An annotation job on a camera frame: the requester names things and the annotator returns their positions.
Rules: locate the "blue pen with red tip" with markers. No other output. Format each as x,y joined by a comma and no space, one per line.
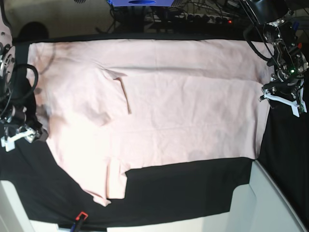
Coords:
76,227

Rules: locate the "red and black clip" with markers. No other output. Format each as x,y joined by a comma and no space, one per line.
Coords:
82,216

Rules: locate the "pink T-shirt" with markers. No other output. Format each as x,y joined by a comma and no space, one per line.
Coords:
110,106

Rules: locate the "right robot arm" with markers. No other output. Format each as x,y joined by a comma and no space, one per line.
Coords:
16,115

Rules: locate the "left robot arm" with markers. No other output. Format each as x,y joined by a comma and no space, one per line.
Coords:
291,68

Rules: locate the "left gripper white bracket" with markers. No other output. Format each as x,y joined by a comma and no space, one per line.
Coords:
290,94

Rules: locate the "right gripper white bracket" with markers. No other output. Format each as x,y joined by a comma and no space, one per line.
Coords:
11,136

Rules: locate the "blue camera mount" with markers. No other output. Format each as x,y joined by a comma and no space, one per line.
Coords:
122,3

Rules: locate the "black power strip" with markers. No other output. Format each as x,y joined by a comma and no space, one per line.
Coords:
212,19

